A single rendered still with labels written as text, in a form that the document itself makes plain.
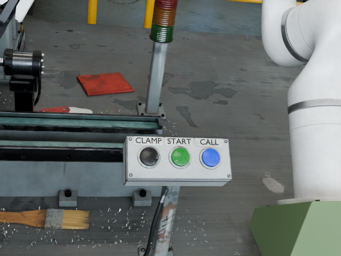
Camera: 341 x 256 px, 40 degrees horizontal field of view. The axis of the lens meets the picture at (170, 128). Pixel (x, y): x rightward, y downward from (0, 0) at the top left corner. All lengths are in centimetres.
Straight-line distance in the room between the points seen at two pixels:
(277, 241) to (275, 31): 43
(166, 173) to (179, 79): 88
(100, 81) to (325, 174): 82
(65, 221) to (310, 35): 62
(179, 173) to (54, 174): 36
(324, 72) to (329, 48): 5
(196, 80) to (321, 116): 74
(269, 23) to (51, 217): 61
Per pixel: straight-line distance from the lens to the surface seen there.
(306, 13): 99
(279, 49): 104
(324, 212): 84
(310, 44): 100
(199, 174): 74
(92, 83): 148
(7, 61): 108
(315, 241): 88
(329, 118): 94
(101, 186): 103
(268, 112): 150
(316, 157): 93
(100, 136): 108
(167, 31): 123
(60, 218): 99
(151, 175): 73
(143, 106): 138
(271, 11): 105
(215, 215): 106
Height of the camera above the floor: 150
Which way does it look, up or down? 32 degrees down
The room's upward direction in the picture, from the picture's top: 9 degrees clockwise
